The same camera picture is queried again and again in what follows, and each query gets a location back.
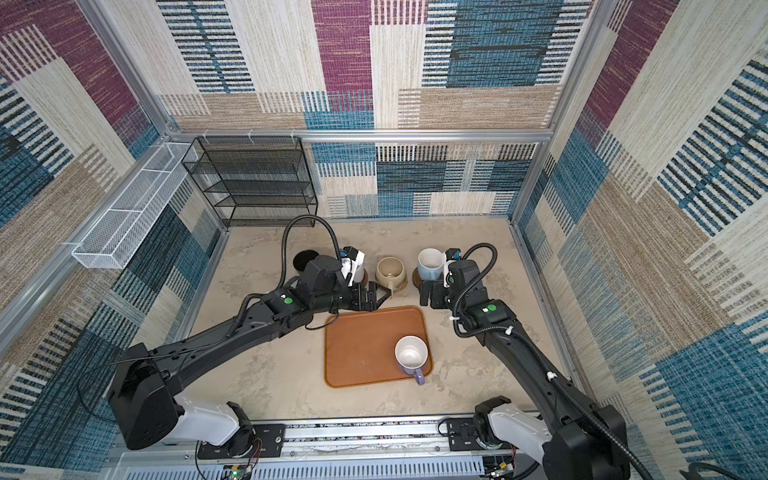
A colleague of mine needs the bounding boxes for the white mesh wall basket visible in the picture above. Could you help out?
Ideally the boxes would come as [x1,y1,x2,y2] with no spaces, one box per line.
[72,142,189,270]

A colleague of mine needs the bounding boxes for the black wire shelf rack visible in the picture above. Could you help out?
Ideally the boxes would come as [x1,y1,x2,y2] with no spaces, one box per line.
[182,136,318,227]

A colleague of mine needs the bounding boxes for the brown plastic serving tray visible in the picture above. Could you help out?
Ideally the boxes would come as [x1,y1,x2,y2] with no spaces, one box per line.
[324,306,429,388]

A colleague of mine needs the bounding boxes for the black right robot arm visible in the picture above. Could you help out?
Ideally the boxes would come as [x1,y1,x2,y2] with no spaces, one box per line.
[420,245,651,479]

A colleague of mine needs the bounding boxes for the large brown wooden coaster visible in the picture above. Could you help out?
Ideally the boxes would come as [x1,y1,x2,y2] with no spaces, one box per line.
[411,268,422,290]

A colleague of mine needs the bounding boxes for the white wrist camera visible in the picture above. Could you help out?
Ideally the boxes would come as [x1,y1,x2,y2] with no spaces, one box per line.
[340,246,365,286]
[443,248,461,288]

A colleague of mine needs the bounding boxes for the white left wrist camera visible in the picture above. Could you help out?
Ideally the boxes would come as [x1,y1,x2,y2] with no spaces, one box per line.
[340,246,365,286]

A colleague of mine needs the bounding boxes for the beige ceramic mug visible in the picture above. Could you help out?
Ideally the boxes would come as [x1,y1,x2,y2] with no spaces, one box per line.
[375,256,407,293]

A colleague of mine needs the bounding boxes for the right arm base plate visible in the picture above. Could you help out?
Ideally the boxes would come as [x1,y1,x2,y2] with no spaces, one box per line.
[438,415,501,451]

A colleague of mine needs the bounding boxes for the white mug purple handle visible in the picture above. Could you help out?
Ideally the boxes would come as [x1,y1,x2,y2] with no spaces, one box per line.
[394,336,429,386]

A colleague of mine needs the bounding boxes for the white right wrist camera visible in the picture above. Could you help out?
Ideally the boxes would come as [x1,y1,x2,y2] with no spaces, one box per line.
[443,248,461,288]

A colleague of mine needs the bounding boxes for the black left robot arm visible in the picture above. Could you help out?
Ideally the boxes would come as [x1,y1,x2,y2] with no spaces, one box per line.
[86,238,392,458]

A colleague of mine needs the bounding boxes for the aluminium front rail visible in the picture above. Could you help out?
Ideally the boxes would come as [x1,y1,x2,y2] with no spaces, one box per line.
[107,410,613,463]

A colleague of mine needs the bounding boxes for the white mug blue handle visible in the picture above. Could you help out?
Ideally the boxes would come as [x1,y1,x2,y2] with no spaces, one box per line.
[417,248,446,281]

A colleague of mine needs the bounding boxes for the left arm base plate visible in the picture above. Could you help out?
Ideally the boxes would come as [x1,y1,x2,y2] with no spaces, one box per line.
[196,423,287,461]

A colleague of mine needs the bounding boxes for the black mug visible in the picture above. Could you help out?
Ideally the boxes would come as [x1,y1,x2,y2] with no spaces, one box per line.
[292,249,319,272]

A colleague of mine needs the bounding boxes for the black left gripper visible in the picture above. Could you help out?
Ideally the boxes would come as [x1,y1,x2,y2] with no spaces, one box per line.
[312,281,391,318]

